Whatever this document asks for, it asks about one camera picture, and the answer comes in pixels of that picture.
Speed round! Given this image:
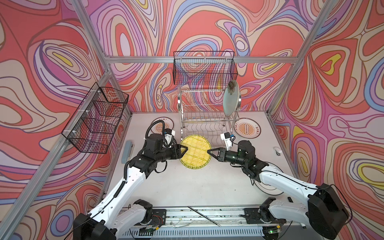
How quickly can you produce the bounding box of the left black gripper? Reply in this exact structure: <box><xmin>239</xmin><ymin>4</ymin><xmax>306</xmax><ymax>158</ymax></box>
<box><xmin>153</xmin><ymin>144</ymin><xmax>189</xmax><ymax>164</ymax></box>

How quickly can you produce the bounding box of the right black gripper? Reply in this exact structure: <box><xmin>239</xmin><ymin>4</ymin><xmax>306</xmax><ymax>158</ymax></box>
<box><xmin>207</xmin><ymin>147</ymin><xmax>247</xmax><ymax>167</ymax></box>

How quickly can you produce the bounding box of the yellow woven pattern plate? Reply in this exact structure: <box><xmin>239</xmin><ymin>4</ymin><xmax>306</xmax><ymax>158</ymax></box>
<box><xmin>180</xmin><ymin>135</ymin><xmax>211</xmax><ymax>170</ymax></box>

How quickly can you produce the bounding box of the light green flower plate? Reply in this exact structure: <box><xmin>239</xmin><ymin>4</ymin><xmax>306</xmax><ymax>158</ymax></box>
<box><xmin>223</xmin><ymin>80</ymin><xmax>241</xmax><ymax>117</ymax></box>

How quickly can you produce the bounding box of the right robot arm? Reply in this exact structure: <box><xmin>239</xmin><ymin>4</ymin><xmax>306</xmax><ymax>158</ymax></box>
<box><xmin>207</xmin><ymin>141</ymin><xmax>350</xmax><ymax>240</ymax></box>

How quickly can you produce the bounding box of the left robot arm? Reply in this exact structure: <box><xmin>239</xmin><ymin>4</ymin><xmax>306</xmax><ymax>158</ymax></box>
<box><xmin>73</xmin><ymin>134</ymin><xmax>188</xmax><ymax>240</ymax></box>

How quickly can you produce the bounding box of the silver two-tier dish rack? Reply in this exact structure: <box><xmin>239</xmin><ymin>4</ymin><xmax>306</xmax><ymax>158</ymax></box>
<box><xmin>178</xmin><ymin>86</ymin><xmax>241</xmax><ymax>148</ymax></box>

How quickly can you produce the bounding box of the orange sunburst plate left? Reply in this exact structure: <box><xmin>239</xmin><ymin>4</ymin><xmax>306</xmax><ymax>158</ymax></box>
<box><xmin>151</xmin><ymin>117</ymin><xmax>174</xmax><ymax>134</ymax></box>

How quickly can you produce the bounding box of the orange sunburst plate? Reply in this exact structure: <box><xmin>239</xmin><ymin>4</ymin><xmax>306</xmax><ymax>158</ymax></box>
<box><xmin>151</xmin><ymin>117</ymin><xmax>174</xmax><ymax>134</ymax></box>
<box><xmin>235</xmin><ymin>118</ymin><xmax>262</xmax><ymax>139</ymax></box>

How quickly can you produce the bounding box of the orange sunburst plate right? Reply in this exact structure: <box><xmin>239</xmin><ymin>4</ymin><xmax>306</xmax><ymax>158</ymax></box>
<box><xmin>235</xmin><ymin>118</ymin><xmax>262</xmax><ymax>139</ymax></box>

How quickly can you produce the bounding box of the black thin rod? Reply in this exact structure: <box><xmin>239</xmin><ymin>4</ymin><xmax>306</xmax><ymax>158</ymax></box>
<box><xmin>187</xmin><ymin>206</ymin><xmax>221</xmax><ymax>227</ymax></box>

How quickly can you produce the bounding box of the small white clip object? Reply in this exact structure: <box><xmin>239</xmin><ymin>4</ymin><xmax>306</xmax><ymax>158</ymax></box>
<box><xmin>273</xmin><ymin>147</ymin><xmax>284</xmax><ymax>156</ymax></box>

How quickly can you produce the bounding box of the white black-rim plate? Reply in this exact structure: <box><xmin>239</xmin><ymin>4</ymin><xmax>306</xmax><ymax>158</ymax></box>
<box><xmin>255</xmin><ymin>176</ymin><xmax>283</xmax><ymax>196</ymax></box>

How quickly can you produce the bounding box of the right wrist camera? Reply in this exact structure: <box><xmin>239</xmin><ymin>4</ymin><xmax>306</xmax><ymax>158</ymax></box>
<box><xmin>220</xmin><ymin>132</ymin><xmax>236</xmax><ymax>151</ymax></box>

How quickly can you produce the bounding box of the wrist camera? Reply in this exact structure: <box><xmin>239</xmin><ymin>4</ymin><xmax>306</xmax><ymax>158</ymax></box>
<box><xmin>164</xmin><ymin>129</ymin><xmax>176</xmax><ymax>148</ymax></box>
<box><xmin>220</xmin><ymin>132</ymin><xmax>236</xmax><ymax>151</ymax></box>

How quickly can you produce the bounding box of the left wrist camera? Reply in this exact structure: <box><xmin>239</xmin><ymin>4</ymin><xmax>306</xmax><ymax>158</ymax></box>
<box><xmin>164</xmin><ymin>129</ymin><xmax>176</xmax><ymax>148</ymax></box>

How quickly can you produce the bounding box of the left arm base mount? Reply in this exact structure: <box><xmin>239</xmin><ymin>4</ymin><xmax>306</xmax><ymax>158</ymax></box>
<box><xmin>135</xmin><ymin>209</ymin><xmax>167</xmax><ymax>228</ymax></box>

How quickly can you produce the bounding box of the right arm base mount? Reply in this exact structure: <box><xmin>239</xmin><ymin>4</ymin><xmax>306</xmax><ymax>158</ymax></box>
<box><xmin>241</xmin><ymin>208</ymin><xmax>287</xmax><ymax>225</ymax></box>

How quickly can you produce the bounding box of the black wire basket back wall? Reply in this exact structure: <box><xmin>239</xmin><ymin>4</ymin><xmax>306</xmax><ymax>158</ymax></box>
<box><xmin>173</xmin><ymin>50</ymin><xmax>238</xmax><ymax>90</ymax></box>

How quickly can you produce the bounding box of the black wire basket wall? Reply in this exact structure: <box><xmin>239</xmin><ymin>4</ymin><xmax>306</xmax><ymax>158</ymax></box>
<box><xmin>173</xmin><ymin>50</ymin><xmax>238</xmax><ymax>90</ymax></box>
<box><xmin>61</xmin><ymin>83</ymin><xmax>129</xmax><ymax>154</ymax></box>

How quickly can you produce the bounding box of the black wire basket left wall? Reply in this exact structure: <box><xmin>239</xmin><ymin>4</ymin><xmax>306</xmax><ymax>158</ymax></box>
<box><xmin>61</xmin><ymin>83</ymin><xmax>129</xmax><ymax>154</ymax></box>

